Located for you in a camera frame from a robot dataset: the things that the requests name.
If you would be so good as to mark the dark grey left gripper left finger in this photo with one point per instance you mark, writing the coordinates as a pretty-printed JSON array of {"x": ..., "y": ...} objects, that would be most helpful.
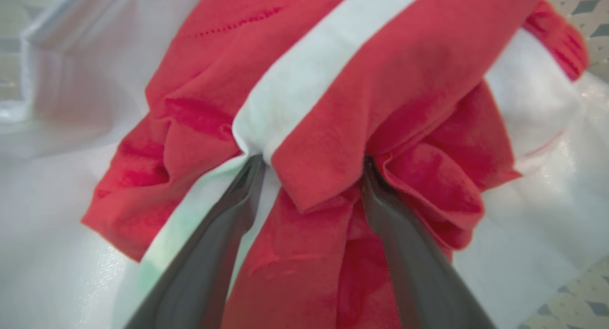
[{"x": 204, "y": 253}]

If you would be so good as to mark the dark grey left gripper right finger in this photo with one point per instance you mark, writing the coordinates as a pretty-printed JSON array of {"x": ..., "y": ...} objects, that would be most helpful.
[{"x": 414, "y": 262}]

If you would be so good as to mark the red basketball jersey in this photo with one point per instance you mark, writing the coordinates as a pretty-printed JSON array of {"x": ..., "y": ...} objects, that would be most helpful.
[{"x": 390, "y": 81}]

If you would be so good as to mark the white cloth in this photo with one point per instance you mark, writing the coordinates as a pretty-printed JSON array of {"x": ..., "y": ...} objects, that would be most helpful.
[{"x": 52, "y": 224}]

